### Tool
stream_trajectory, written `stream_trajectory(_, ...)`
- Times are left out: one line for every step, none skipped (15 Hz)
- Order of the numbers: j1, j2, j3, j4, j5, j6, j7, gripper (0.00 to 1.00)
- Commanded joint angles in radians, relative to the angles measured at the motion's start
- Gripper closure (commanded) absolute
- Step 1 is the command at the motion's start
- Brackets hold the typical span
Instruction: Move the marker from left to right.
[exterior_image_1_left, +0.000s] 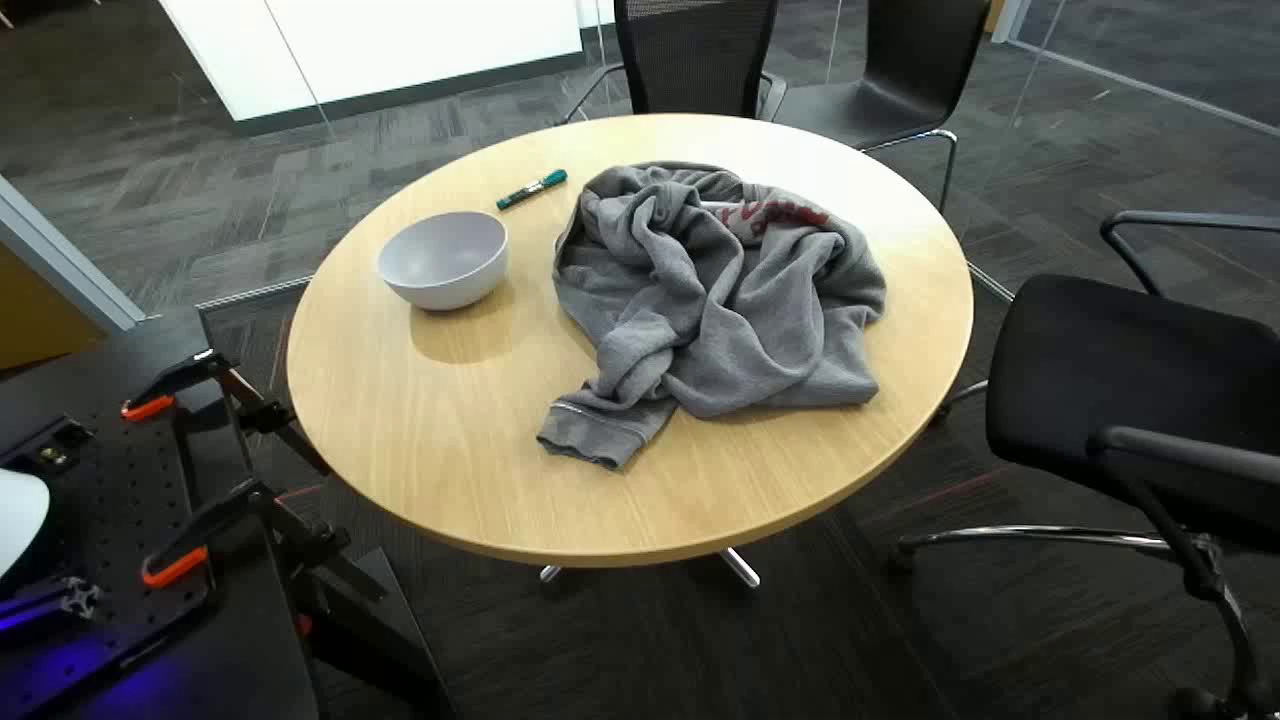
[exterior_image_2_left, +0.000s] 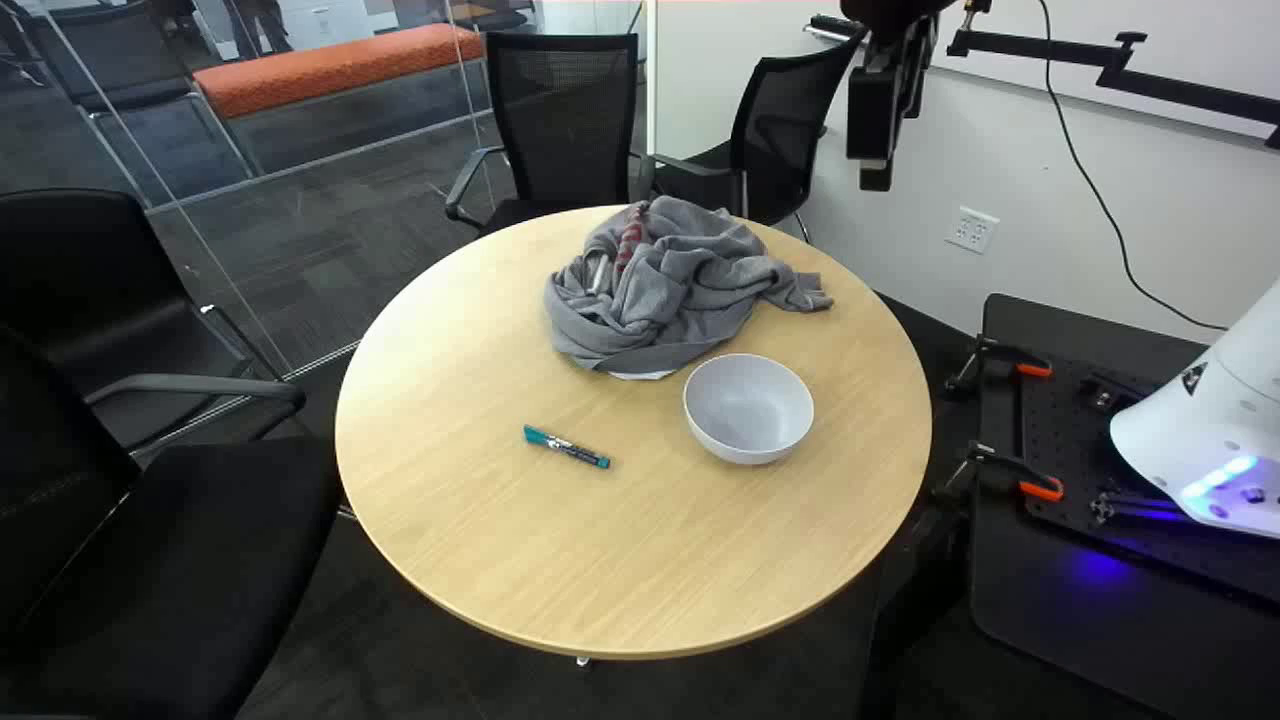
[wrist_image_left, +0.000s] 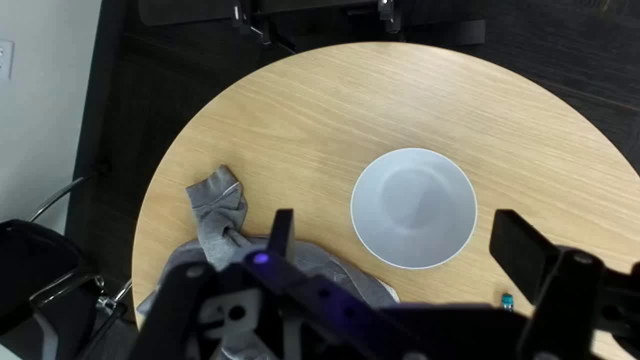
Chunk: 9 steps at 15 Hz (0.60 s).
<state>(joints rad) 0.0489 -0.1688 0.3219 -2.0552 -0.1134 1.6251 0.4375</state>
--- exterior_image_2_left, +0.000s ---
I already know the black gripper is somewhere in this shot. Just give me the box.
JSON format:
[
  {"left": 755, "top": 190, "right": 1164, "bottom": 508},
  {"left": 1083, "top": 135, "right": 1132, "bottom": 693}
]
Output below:
[{"left": 839, "top": 0, "right": 953, "bottom": 194}]

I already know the teal capped marker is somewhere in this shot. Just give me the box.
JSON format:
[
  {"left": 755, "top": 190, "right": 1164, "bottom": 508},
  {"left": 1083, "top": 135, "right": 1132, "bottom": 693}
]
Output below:
[{"left": 519, "top": 424, "right": 611, "bottom": 474}]

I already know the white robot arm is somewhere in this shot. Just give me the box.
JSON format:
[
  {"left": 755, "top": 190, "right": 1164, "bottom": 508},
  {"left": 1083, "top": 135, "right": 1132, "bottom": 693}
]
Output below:
[{"left": 949, "top": 24, "right": 1280, "bottom": 539}]

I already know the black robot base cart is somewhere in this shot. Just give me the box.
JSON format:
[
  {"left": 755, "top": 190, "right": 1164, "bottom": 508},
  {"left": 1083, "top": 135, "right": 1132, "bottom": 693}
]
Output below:
[{"left": 971, "top": 298, "right": 1280, "bottom": 720}]

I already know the black mesh chair right back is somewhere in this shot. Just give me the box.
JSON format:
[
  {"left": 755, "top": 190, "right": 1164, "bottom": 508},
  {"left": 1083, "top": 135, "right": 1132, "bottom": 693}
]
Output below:
[{"left": 651, "top": 39, "right": 854, "bottom": 223}]

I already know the black mesh chair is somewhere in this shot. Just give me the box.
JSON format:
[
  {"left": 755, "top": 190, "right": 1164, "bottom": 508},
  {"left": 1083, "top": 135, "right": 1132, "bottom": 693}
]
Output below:
[
  {"left": 442, "top": 31, "right": 638, "bottom": 231},
  {"left": 651, "top": 39, "right": 854, "bottom": 223}
]

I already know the grey crumpled cloth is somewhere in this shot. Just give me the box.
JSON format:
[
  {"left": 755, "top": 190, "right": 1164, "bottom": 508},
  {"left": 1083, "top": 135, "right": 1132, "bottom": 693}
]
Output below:
[{"left": 543, "top": 198, "right": 830, "bottom": 375}]

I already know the black mesh chair left back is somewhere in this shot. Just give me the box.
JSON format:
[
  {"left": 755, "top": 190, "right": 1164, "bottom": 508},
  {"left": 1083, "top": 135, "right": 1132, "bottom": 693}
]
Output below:
[{"left": 442, "top": 31, "right": 638, "bottom": 231}]

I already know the white bowl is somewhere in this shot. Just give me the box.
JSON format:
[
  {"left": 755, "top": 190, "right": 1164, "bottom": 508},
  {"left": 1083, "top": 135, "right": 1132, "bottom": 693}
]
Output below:
[{"left": 679, "top": 353, "right": 815, "bottom": 465}]

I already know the round wooden table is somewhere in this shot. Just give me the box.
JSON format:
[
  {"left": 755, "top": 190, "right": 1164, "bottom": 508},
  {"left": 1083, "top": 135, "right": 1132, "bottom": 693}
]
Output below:
[{"left": 337, "top": 209, "right": 932, "bottom": 660}]

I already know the orange bench cushion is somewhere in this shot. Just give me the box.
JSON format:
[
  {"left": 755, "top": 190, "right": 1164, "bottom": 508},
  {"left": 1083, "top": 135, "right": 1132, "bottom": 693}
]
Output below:
[{"left": 196, "top": 24, "right": 484, "bottom": 121}]

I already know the black office chair far left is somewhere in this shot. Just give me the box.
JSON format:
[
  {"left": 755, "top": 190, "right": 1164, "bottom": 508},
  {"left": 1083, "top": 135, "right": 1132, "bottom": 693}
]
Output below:
[{"left": 0, "top": 190, "right": 305, "bottom": 454}]

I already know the black office chair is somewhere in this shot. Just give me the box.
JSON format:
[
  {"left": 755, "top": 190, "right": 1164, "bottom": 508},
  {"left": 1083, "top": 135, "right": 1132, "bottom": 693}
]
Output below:
[
  {"left": 0, "top": 190, "right": 305, "bottom": 454},
  {"left": 0, "top": 331, "right": 337, "bottom": 720}
]

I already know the black office chair front left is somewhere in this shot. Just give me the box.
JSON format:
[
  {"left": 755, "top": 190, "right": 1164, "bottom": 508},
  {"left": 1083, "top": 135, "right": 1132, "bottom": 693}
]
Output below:
[{"left": 0, "top": 331, "right": 337, "bottom": 720}]

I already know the black hanging cable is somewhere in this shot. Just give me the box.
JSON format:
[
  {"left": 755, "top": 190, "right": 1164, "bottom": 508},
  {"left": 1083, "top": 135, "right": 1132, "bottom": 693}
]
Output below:
[{"left": 1033, "top": 0, "right": 1233, "bottom": 335}]

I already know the white wall outlet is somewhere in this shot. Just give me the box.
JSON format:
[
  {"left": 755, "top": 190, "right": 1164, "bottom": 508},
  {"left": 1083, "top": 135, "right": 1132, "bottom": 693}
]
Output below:
[{"left": 949, "top": 209, "right": 1000, "bottom": 257}]

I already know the orange handled clamp upper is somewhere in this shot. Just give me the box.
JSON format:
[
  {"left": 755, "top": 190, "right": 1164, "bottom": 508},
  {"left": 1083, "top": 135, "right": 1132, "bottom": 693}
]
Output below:
[{"left": 944, "top": 335, "right": 1056, "bottom": 395}]

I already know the orange handled clamp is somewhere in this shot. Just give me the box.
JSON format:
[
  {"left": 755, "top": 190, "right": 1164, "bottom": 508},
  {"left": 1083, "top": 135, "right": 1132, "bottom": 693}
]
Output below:
[
  {"left": 944, "top": 335, "right": 1056, "bottom": 395},
  {"left": 953, "top": 445, "right": 1068, "bottom": 504}
]

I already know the orange handled clamp lower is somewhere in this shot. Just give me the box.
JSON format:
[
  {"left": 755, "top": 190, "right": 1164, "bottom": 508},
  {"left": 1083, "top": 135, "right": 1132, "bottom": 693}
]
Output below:
[{"left": 953, "top": 445, "right": 1068, "bottom": 504}]

